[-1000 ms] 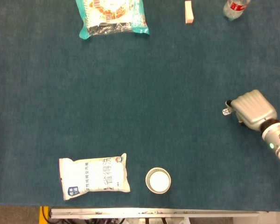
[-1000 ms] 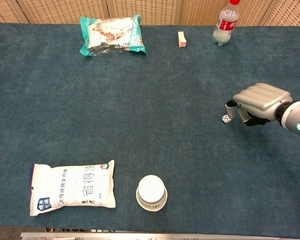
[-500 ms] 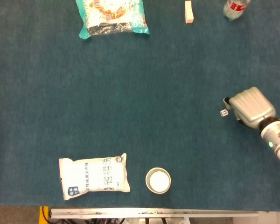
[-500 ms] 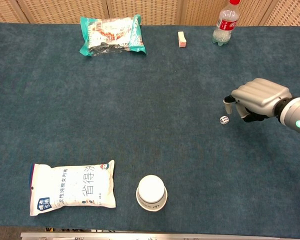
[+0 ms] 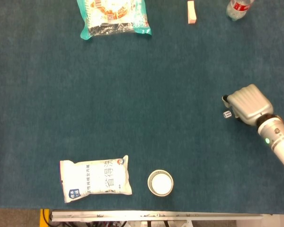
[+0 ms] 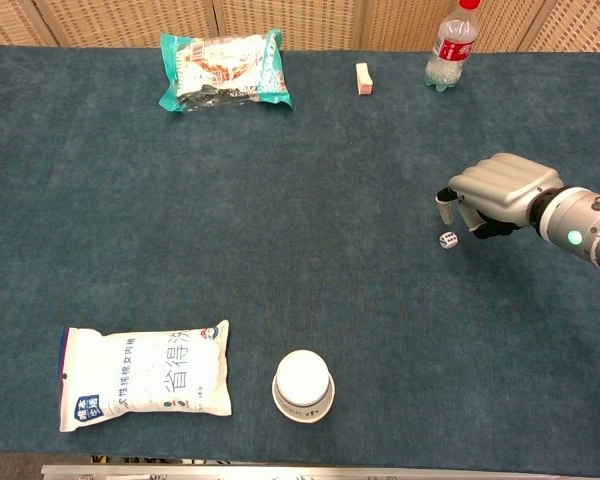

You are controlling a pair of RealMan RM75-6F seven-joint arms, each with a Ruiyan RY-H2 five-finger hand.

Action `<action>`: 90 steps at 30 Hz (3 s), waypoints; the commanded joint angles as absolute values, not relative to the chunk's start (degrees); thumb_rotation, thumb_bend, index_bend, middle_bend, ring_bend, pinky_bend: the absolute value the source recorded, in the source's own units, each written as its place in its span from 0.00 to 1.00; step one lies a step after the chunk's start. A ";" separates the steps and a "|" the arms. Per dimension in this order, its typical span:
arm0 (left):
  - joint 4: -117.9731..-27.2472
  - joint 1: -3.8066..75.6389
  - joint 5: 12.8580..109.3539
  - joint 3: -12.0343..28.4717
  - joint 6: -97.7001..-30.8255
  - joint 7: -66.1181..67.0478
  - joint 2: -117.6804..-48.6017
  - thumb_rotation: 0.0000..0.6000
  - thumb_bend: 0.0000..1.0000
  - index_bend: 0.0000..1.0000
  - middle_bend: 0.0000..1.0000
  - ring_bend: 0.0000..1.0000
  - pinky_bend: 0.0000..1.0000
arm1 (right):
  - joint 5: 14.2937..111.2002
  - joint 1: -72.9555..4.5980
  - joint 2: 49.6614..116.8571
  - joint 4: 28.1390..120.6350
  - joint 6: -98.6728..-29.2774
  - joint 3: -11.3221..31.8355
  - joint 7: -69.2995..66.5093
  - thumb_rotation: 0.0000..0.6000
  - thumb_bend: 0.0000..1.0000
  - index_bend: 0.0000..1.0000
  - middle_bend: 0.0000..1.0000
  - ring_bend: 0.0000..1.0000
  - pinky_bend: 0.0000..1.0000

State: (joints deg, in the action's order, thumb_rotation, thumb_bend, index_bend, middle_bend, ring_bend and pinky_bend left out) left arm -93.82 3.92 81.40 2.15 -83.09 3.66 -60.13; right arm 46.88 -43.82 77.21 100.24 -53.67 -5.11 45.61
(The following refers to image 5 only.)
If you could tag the clear bottle with red label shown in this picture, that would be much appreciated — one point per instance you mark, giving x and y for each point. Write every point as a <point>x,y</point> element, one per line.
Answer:
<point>239,9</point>

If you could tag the white paper cup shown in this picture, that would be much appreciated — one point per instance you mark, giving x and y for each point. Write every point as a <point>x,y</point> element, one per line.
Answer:
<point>160,183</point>

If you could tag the teal snack package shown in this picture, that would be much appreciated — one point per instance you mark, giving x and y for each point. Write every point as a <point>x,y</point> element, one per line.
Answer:
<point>113,16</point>

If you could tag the white pouch with blue print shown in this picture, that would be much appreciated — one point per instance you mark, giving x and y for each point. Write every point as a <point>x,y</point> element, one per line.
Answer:
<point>94,179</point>

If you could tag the aluminium frame rail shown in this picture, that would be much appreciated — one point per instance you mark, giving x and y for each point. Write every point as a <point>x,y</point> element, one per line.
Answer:
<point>156,215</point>

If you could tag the yellow frame post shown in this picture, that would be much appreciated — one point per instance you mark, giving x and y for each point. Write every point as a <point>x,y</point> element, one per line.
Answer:
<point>41,218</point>

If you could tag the pink and white block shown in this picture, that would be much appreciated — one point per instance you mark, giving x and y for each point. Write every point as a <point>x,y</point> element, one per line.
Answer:
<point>191,13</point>

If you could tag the white die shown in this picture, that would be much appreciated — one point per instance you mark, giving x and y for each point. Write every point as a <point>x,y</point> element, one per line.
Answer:
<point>227,114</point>

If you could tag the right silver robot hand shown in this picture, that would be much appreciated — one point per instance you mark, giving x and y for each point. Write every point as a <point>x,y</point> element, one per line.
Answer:
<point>251,104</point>

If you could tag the dark teal tablecloth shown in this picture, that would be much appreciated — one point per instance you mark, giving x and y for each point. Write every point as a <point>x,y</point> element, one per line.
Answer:
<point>142,94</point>

